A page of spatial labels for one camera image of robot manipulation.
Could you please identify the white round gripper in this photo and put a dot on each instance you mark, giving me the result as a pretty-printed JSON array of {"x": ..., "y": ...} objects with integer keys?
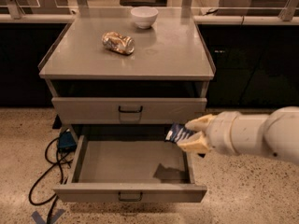
[{"x": 220, "y": 132}]

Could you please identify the blue rxbar blueberry wrapper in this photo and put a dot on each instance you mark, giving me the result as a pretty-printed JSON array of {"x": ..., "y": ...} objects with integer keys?
[{"x": 178, "y": 132}]

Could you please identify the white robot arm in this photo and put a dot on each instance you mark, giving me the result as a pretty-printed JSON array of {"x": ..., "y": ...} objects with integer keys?
[{"x": 274, "y": 136}]

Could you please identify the open grey lower drawer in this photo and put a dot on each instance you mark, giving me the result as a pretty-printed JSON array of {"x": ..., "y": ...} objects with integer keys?
[{"x": 130, "y": 172}]

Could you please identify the grey drawer cabinet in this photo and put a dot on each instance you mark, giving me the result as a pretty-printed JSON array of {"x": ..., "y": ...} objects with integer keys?
[{"x": 169, "y": 61}]

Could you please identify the closed grey upper drawer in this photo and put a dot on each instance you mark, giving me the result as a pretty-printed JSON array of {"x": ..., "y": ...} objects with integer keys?
[{"x": 90, "y": 110}]

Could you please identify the crushed metallic soda can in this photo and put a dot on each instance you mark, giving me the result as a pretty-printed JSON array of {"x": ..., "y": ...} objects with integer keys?
[{"x": 116, "y": 42}]

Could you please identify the white ceramic bowl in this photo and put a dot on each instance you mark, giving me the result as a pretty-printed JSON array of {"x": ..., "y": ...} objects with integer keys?
[{"x": 144, "y": 17}]

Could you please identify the blue power adapter box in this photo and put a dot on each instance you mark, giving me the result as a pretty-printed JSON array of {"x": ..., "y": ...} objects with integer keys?
[{"x": 66, "y": 142}]

